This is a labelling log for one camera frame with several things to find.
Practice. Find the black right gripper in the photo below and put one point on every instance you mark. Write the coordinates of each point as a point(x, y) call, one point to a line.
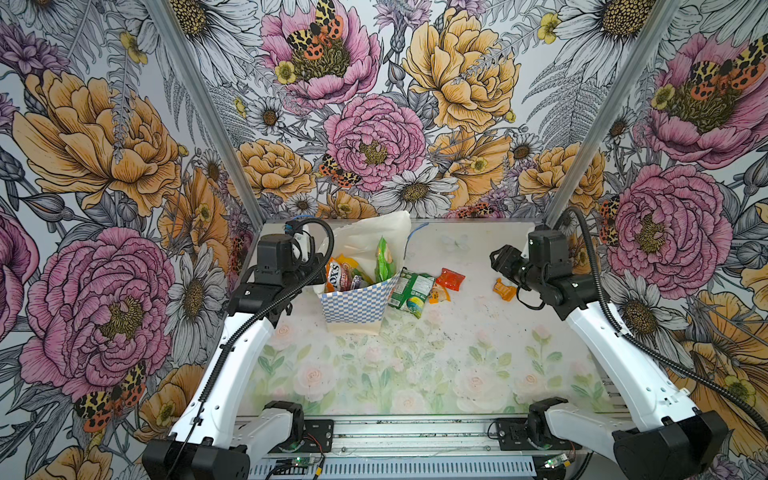
point(504, 261)

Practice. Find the small orange snack packet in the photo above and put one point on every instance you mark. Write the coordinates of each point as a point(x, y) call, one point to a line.
point(506, 292)

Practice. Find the red snack packet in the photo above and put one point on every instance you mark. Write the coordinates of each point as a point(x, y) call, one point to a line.
point(450, 279)

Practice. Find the orange white snack packet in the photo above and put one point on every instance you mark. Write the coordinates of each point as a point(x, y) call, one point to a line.
point(338, 276)

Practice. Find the yellow orange snack bag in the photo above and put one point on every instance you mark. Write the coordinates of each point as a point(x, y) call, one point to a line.
point(347, 262)

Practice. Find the blue checkered paper bag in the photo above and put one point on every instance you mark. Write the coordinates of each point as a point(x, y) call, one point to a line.
point(365, 265)

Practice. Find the green white snack packet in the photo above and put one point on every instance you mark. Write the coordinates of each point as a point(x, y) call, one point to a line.
point(412, 292)

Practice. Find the green Lays chips bag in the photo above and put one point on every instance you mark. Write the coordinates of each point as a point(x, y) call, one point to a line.
point(385, 263)

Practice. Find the small orange white candy packet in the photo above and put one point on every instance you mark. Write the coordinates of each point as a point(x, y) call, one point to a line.
point(439, 294)

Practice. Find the purple candy packet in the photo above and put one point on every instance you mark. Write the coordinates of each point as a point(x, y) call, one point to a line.
point(359, 282)

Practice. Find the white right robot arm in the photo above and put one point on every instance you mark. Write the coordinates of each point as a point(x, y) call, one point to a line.
point(667, 436)

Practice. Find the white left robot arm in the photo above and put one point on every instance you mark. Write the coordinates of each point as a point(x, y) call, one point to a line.
point(206, 442)

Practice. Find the floral table mat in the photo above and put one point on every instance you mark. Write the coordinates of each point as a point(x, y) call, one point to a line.
point(474, 356)

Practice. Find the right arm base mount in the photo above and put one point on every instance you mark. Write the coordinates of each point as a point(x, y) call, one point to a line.
point(512, 434)

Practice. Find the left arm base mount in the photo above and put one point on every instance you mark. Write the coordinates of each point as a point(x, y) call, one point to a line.
point(317, 437)

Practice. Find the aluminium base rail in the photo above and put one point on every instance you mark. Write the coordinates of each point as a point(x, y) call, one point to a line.
point(450, 447)

